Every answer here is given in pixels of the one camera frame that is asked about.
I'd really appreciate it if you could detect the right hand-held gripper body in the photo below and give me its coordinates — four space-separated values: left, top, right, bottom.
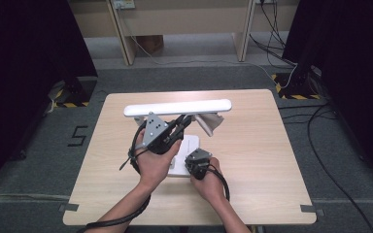
185 148 214 181

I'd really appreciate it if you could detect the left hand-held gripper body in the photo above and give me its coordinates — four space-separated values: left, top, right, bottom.
141 112 183 155

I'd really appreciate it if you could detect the white desk lamp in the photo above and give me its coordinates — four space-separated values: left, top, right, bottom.
123 98 233 179

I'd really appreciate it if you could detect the person's right hand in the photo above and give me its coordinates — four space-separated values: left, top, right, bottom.
189 157 227 204

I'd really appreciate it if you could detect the person's left hand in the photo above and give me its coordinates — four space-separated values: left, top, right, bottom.
135 139 183 190

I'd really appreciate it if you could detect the brown cardboard box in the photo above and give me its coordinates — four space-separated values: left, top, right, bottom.
135 34 165 54

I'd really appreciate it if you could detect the black stand with striped base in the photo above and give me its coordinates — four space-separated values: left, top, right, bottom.
50 76 99 109
271 61 322 101

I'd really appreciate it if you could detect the grey tape piece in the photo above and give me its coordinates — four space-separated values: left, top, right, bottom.
299 204 325 217
57 203 80 214

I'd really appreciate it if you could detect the black curtain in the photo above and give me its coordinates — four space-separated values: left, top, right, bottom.
282 0 373 192
0 0 99 195

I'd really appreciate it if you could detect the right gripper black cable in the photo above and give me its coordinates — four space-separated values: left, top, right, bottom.
207 164 231 202

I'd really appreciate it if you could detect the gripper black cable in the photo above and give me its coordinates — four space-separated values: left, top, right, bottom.
207 164 231 202
77 122 153 233

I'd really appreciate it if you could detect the white floor cable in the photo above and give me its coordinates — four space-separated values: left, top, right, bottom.
116 8 298 89

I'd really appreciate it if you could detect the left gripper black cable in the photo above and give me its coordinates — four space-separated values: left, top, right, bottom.
77 122 153 233

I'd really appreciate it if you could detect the long black floor cable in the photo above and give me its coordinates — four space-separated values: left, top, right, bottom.
277 100 373 233

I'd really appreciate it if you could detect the bundle of black cables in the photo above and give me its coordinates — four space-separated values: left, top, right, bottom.
249 0 298 68

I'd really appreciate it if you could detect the wall power socket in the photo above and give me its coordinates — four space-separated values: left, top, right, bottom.
112 0 137 11

